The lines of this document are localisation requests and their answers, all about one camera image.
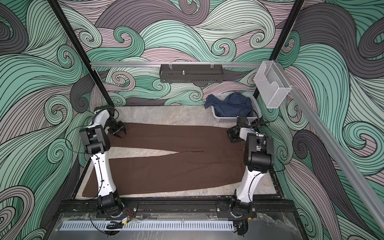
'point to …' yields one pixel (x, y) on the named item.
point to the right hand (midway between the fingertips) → (229, 133)
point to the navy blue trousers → (233, 104)
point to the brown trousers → (205, 156)
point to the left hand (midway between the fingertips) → (123, 132)
